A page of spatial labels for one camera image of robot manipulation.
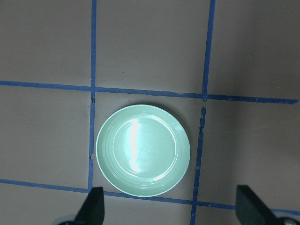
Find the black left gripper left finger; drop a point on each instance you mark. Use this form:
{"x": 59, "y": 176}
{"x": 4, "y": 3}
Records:
{"x": 92, "y": 212}

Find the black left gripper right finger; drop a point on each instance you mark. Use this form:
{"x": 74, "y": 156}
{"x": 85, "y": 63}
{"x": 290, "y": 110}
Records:
{"x": 250, "y": 209}

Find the blue tape strip lower horizontal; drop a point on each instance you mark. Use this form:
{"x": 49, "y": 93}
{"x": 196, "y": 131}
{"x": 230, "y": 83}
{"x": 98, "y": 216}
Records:
{"x": 121, "y": 195}

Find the blue tape strip horizontal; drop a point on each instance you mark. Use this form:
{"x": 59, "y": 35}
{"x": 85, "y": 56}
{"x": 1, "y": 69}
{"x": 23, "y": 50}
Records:
{"x": 284, "y": 101}
{"x": 121, "y": 195}

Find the blue tape strip right vertical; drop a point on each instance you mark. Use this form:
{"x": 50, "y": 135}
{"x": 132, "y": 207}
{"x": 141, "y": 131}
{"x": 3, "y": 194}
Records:
{"x": 205, "y": 79}

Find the blue tape strip vertical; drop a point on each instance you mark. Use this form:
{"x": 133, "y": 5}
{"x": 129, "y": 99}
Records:
{"x": 93, "y": 93}
{"x": 205, "y": 79}

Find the light green round plate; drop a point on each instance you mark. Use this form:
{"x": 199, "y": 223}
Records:
{"x": 143, "y": 150}

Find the blue tape strip upper horizontal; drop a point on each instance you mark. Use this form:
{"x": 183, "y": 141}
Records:
{"x": 284, "y": 101}

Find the blue tape strip left vertical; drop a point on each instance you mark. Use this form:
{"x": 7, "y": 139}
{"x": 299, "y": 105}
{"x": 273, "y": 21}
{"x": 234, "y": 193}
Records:
{"x": 93, "y": 93}

